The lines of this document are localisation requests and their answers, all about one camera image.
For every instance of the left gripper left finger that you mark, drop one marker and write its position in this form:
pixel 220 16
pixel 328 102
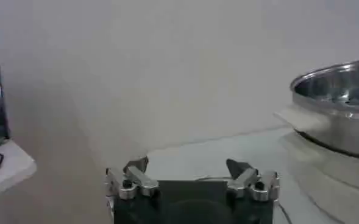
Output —
pixel 138 179

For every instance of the white electric pot base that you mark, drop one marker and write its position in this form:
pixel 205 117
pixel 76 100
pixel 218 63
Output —
pixel 304 120

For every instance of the steel steamer basket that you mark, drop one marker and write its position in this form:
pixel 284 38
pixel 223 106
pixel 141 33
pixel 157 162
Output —
pixel 337 115

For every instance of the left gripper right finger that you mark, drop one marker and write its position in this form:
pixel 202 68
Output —
pixel 246 181

